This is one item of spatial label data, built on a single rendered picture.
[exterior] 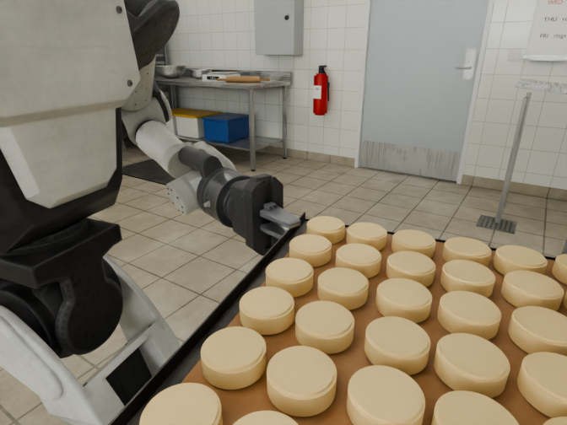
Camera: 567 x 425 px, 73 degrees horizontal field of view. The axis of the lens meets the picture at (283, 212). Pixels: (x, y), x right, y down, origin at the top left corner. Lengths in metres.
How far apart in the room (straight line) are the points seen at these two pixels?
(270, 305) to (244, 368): 0.07
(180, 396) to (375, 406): 0.13
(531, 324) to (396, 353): 0.12
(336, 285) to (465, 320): 0.11
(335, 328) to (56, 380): 0.35
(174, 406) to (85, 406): 0.29
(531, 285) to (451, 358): 0.15
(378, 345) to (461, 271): 0.15
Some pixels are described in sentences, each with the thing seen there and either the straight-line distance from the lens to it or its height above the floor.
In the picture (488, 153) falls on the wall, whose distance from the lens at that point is 3.99.
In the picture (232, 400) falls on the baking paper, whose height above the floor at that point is 0.95.
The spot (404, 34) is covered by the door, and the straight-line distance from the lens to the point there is 4.11.
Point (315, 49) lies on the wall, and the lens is 4.44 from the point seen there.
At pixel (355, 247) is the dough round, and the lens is 0.45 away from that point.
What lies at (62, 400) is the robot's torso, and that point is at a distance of 0.59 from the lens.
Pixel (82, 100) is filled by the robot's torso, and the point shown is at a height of 1.13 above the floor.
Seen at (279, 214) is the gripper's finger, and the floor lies 0.97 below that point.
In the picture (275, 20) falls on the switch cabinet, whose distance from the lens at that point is 4.47.
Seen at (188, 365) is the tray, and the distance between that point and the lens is 0.34.
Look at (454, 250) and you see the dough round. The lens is 0.48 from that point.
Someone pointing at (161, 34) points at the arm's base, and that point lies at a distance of 0.67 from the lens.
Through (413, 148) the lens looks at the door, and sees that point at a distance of 4.14.
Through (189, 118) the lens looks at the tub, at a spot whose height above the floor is 0.46.
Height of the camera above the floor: 1.18
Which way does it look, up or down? 23 degrees down
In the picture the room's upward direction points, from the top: straight up
